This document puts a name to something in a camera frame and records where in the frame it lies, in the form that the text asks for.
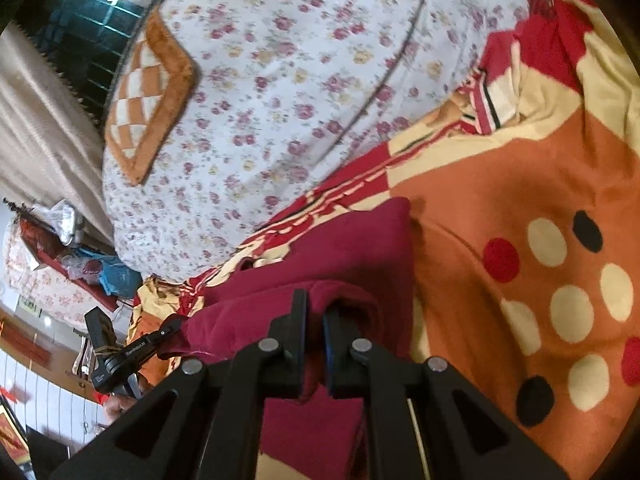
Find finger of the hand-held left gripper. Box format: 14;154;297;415
150;314;183;361

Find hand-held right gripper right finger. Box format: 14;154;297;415
322;305;568;480

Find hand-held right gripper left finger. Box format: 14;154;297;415
47;289;311;480

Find maroon fleece garment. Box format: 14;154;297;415
177;196;416;480

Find person's left hand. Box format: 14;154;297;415
104;392;146;423

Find dark red cloth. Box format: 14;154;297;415
50;255;118;311

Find blue plastic bag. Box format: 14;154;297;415
97;255;143;298

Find floral bed sheet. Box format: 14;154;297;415
2;220;108;331

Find silver plastic bag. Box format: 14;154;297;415
47;200;83;246

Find beige curtain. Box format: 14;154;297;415
0;25;116;246

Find red orange cream printed blanket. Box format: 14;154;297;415
127;0;640;480

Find orange checkered cushion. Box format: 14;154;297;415
104;7;201;187

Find floral white quilt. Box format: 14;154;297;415
102;0;531;283

